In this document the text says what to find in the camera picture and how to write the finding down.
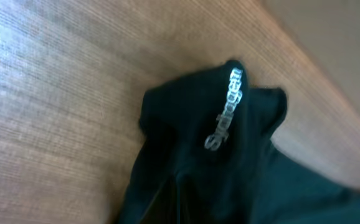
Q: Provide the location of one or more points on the black t-shirt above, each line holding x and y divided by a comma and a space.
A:
208, 158

